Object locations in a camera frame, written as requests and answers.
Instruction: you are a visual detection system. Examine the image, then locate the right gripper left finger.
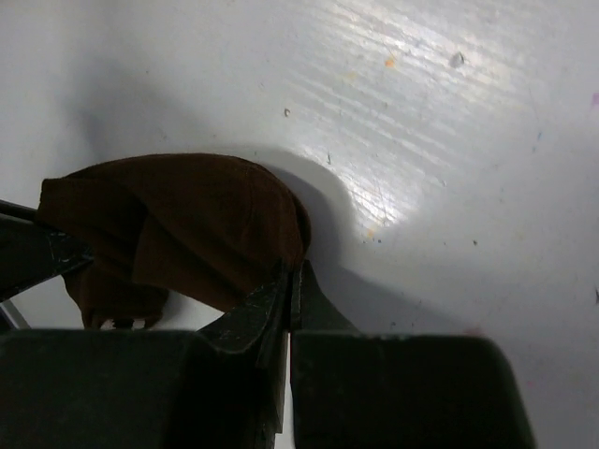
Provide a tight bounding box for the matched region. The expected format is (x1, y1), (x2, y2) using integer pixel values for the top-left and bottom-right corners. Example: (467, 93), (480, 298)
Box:
(1, 268), (290, 448)

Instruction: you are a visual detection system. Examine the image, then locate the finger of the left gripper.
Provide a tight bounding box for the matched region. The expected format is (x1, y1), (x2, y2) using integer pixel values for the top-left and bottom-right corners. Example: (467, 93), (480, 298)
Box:
(1, 201), (93, 301)

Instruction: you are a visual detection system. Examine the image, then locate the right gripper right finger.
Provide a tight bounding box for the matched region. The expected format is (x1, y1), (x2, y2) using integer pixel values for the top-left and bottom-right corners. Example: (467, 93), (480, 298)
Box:
(290, 262), (535, 448)

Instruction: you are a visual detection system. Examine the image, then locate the brown striped-cuff sock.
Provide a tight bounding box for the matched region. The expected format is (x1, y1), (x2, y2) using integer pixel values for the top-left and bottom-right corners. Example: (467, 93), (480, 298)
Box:
(36, 153), (312, 329)

